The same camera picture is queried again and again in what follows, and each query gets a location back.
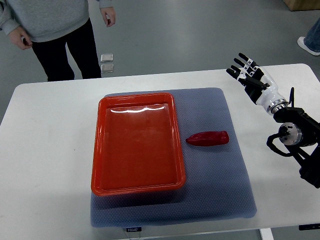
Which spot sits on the black table label right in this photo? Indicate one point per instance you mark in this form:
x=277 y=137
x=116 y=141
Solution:
x=307 y=227

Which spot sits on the black table label front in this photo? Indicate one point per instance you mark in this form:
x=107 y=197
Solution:
x=133 y=229

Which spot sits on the upper metal floor plate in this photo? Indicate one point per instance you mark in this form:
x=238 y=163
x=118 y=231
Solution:
x=107 y=57

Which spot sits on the black table label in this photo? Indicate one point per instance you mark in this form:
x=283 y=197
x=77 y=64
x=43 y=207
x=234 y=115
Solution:
x=133 y=229
x=307 y=227

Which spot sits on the white sneaker with jeans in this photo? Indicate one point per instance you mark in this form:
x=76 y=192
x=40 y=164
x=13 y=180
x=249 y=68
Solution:
x=311 y=42

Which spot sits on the person's right hand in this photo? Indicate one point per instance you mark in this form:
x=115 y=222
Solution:
x=20 y=38

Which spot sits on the cardboard box corner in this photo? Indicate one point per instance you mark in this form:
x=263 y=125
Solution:
x=302 y=5

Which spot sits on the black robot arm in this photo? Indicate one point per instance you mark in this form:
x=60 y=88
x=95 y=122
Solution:
x=298 y=135

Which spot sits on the red pepper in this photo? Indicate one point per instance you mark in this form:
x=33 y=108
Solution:
x=208 y=138

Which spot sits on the person's left hand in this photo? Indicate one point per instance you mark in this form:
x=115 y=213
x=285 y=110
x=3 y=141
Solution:
x=108 y=15

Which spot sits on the red plastic tray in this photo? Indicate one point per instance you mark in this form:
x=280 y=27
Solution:
x=137 y=145

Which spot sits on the metal floor plate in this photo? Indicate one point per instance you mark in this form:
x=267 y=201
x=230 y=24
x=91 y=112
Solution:
x=107 y=57
x=107 y=68

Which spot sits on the blue-grey textured mat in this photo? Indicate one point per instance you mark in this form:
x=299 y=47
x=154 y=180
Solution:
x=217 y=184

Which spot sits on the lower metal floor plate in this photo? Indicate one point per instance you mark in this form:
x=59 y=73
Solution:
x=107 y=68

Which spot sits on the white table leg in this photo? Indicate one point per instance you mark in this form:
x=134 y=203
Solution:
x=266 y=234

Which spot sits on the person in grey sweater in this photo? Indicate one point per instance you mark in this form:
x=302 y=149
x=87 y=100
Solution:
x=55 y=27

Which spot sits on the white robotic hand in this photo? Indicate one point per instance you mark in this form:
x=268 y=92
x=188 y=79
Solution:
x=259 y=85

